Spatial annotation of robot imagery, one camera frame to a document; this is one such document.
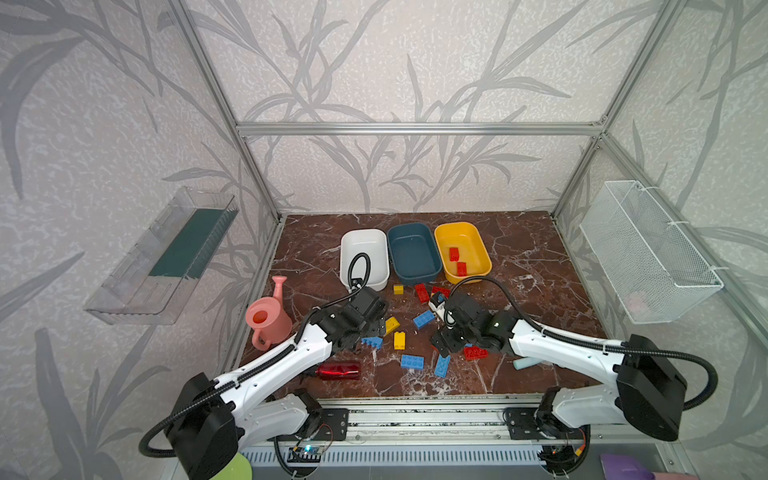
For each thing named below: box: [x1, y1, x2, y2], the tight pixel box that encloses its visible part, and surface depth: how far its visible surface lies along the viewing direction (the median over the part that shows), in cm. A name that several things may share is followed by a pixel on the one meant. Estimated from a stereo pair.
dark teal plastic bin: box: [387, 222, 443, 285], surface depth 110 cm
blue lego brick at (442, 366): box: [434, 354, 451, 378], surface depth 84 cm
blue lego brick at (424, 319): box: [413, 310, 436, 329], surface depth 92 cm
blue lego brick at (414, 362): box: [401, 354, 425, 369], surface depth 84 cm
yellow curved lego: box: [385, 316, 401, 335], surface depth 92 cm
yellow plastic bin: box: [434, 222, 493, 285], surface depth 108 cm
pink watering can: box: [245, 276, 293, 352], surface depth 84 cm
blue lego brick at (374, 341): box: [361, 336, 383, 349], surface depth 87 cm
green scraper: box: [210, 452, 253, 480], surface depth 70 cm
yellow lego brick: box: [393, 331, 406, 350], surface depth 88 cm
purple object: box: [600, 454, 655, 480], surface depth 68 cm
